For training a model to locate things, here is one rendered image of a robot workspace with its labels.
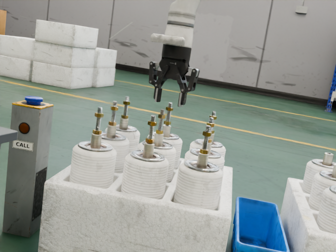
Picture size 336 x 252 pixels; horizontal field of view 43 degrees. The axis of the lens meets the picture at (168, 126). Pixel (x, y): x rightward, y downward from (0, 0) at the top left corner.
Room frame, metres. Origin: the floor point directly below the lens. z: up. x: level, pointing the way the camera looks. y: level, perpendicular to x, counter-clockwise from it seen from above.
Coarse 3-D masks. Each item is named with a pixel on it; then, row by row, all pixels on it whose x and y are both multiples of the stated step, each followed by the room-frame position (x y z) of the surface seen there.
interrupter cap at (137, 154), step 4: (132, 152) 0.89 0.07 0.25; (136, 152) 0.89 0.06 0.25; (140, 152) 0.90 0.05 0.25; (156, 152) 0.92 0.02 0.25; (132, 156) 0.86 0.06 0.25; (136, 156) 0.86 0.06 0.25; (140, 156) 0.87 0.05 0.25; (156, 156) 0.89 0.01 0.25; (160, 156) 0.89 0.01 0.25; (164, 156) 0.89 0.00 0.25; (144, 160) 0.85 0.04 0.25; (148, 160) 0.85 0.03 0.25; (152, 160) 0.85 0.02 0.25; (156, 160) 0.85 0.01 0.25; (160, 160) 0.86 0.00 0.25
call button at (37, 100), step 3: (27, 96) 0.96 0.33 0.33; (30, 96) 0.96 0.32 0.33; (33, 96) 0.97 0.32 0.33; (36, 96) 0.98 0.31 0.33; (24, 99) 0.96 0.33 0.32; (27, 99) 0.95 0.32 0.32; (30, 99) 0.95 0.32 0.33; (33, 99) 0.95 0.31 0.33; (36, 99) 0.95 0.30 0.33; (39, 99) 0.96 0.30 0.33; (42, 99) 0.97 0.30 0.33; (27, 102) 0.95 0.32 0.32; (30, 102) 0.95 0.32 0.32; (33, 102) 0.95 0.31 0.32; (36, 102) 0.95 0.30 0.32; (39, 102) 0.96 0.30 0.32
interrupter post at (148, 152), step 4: (144, 144) 0.88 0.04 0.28; (148, 144) 0.87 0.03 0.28; (152, 144) 0.88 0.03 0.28; (144, 148) 0.88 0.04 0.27; (148, 148) 0.87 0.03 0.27; (152, 148) 0.88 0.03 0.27; (144, 152) 0.88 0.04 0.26; (148, 152) 0.87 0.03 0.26; (152, 152) 0.88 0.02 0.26; (144, 156) 0.88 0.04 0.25; (148, 156) 0.87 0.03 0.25; (152, 156) 0.89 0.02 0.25
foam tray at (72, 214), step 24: (48, 192) 0.83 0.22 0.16; (72, 192) 0.83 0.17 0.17; (96, 192) 0.83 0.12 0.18; (120, 192) 0.83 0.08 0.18; (168, 192) 0.88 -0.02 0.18; (48, 216) 0.83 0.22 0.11; (72, 216) 0.83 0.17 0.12; (96, 216) 0.82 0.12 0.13; (120, 216) 0.81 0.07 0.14; (144, 216) 0.81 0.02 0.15; (168, 216) 0.80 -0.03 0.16; (192, 216) 0.79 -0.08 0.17; (216, 216) 0.79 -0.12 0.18; (48, 240) 0.83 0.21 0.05; (72, 240) 0.82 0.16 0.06; (96, 240) 0.82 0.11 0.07; (120, 240) 0.81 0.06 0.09; (144, 240) 0.81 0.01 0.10; (168, 240) 0.80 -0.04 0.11; (192, 240) 0.79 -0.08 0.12; (216, 240) 0.79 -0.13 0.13
